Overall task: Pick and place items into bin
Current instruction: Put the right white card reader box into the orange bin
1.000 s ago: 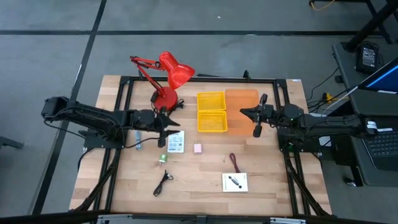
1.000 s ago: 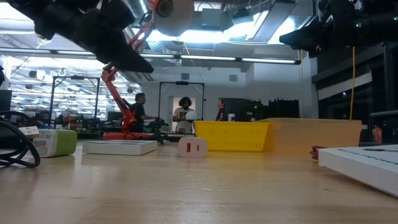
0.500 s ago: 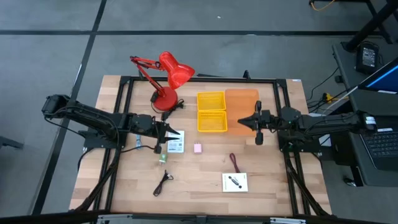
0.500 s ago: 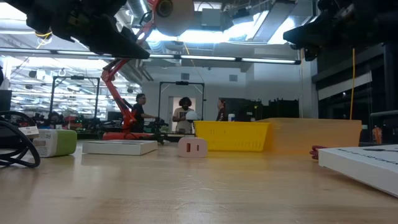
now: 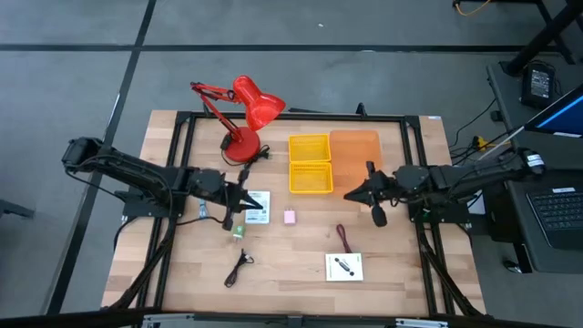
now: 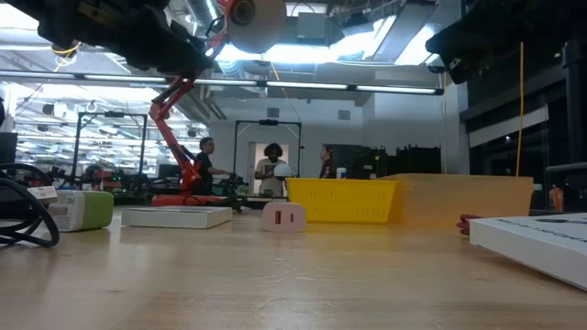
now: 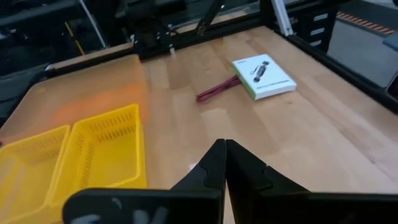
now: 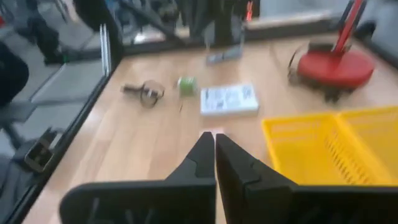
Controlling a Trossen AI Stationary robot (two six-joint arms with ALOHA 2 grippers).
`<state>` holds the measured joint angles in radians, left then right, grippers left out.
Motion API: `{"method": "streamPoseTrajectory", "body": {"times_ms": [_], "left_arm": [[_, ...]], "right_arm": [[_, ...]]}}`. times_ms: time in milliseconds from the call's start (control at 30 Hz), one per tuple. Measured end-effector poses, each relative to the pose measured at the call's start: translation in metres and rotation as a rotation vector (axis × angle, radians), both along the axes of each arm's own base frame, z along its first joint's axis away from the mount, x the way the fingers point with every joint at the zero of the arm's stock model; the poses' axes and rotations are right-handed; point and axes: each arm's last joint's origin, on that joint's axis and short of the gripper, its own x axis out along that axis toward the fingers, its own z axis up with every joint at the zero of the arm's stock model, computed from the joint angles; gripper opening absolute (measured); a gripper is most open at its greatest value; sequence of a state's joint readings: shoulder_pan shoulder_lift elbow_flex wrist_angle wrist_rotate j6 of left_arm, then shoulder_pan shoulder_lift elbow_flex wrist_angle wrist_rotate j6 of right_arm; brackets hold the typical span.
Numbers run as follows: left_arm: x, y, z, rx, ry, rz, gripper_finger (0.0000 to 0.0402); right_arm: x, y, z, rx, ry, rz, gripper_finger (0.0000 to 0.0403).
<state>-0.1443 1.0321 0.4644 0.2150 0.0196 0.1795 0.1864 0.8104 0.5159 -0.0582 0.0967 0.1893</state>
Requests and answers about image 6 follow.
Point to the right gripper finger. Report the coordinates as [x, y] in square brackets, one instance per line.
[451, 69]
[451, 39]

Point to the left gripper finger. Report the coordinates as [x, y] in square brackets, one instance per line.
[183, 39]
[183, 62]

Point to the white box with small print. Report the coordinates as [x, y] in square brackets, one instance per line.
[176, 217]

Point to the green white wall charger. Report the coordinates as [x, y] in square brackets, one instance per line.
[82, 211]

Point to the white power adapter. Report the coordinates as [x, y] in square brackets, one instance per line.
[284, 217]

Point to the white box with black picture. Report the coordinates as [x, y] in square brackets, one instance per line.
[532, 243]

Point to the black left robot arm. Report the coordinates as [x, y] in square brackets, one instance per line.
[29, 7]

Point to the orange translucent plastic bin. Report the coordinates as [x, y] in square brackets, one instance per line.
[458, 199]

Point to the red desk lamp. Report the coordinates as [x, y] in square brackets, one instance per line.
[160, 112]

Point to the person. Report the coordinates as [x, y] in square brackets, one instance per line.
[271, 172]
[204, 167]
[326, 165]

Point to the black stand pole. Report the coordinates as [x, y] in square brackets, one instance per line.
[575, 114]

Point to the long ceiling light strip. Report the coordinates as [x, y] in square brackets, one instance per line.
[302, 85]

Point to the white round object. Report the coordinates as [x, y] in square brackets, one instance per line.
[282, 170]

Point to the black monitor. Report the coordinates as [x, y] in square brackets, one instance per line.
[8, 149]

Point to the orange bottle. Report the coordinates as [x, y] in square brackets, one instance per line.
[556, 199]

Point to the yellow slotted plastic basket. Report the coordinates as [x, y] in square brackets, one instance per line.
[341, 201]

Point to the black metal frame rig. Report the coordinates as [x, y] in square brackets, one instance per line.
[112, 114]
[268, 122]

